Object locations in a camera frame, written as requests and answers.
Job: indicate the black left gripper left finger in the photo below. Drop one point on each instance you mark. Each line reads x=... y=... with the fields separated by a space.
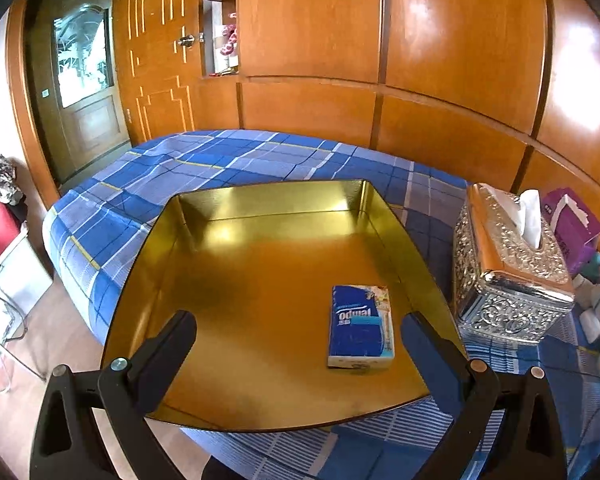
x=68 y=444

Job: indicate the purple cardboard snack box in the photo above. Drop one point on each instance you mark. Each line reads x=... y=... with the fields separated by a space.
x=574 y=225

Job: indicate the white tissue sheet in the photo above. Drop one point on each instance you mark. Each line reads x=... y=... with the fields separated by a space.
x=525 y=212

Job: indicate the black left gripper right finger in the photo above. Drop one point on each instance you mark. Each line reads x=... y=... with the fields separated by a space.
x=529 y=442

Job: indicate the glass panel entrance door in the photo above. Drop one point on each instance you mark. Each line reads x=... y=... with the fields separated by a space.
x=73 y=87

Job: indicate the gold metal tray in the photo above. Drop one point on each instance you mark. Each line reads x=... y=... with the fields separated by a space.
x=256 y=265

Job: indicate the blue tissue pack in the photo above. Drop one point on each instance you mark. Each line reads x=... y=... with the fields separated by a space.
x=360 y=328

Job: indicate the wooden door with handle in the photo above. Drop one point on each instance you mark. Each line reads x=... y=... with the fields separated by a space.
x=158 y=62

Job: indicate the ornate silver tissue box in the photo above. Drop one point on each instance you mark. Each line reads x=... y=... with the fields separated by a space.
x=502 y=288

